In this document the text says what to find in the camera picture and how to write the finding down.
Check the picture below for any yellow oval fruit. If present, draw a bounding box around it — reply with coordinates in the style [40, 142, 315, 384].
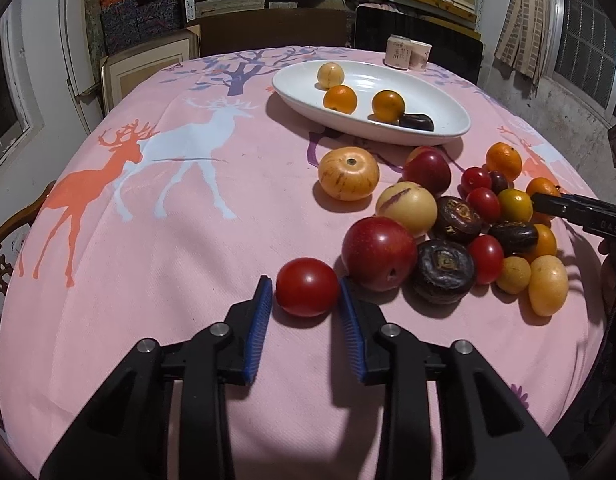
[528, 255, 570, 318]

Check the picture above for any orange tangerine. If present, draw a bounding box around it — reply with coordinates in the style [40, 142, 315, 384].
[485, 142, 523, 182]

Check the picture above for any red cherry tomato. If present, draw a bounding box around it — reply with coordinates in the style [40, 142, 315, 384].
[468, 235, 504, 285]
[275, 258, 340, 318]
[466, 188, 501, 224]

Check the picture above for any yellow pepino purple stripe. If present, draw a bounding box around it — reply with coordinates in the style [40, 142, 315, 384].
[375, 181, 438, 237]

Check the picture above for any large red plum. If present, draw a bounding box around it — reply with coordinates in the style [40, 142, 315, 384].
[341, 216, 417, 292]

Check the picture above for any large yellow striped melon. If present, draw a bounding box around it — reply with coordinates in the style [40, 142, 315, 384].
[317, 146, 381, 202]

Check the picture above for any beige patterned curtain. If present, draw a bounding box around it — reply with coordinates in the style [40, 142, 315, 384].
[494, 0, 556, 89]

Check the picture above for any dark purple fruit on plate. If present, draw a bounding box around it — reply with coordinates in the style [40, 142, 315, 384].
[399, 114, 435, 131]

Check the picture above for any wooden chair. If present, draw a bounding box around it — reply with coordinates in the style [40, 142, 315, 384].
[0, 179, 56, 302]

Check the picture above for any yellow orange fruit on plate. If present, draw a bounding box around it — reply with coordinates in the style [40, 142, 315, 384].
[372, 90, 405, 124]

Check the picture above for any white paper cup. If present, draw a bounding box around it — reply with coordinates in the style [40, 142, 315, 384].
[409, 40, 431, 70]

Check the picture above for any small yellow striped fruit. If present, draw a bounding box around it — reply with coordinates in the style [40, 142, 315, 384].
[317, 62, 345, 90]

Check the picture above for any white oval plate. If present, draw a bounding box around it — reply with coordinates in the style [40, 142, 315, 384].
[271, 58, 472, 148]

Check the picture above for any framed board leaning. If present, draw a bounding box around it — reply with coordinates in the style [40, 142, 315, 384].
[100, 28, 199, 115]

